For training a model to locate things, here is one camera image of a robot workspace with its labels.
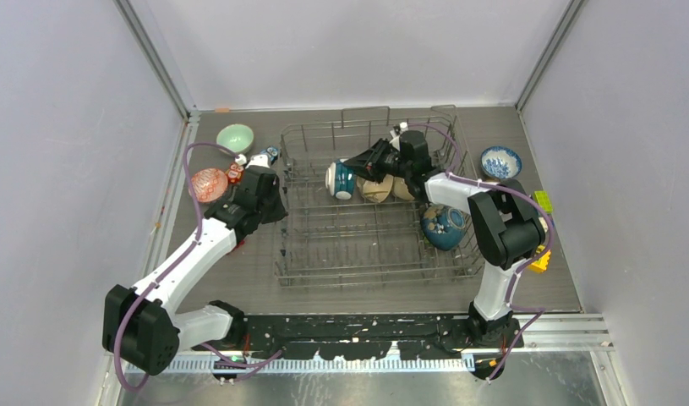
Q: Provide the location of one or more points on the teal and white bowl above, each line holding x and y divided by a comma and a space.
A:
340, 180

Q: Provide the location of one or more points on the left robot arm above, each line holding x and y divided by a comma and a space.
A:
142, 323

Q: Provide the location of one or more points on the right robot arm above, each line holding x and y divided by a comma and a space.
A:
508, 224

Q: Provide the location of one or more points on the beige bowl upper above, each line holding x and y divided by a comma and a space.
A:
400, 190

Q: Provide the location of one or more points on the yellow toy block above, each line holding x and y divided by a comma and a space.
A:
542, 263

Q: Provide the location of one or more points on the green blue toy car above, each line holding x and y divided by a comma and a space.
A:
543, 200

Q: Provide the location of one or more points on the pale green celadon bowl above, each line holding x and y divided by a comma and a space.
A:
237, 138

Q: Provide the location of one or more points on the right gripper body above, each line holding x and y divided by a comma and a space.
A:
393, 164

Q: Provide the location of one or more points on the beige bowl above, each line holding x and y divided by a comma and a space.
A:
400, 190
373, 191

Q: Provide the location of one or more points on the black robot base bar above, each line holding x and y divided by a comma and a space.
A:
410, 338

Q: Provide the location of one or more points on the dark teal painted bowl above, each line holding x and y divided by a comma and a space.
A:
443, 226

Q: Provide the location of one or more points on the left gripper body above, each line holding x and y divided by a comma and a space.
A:
270, 208

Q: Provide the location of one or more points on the red owl toy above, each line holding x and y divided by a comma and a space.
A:
234, 173

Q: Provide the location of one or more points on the blue floral white bowl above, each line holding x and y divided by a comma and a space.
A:
500, 162

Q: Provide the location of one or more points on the beige bowl lower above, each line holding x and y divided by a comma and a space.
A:
373, 191

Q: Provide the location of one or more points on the red toy block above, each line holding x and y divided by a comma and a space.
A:
237, 245

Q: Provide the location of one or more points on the grey wire dish rack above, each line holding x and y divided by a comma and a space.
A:
331, 243

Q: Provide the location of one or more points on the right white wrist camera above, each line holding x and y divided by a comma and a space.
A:
396, 132

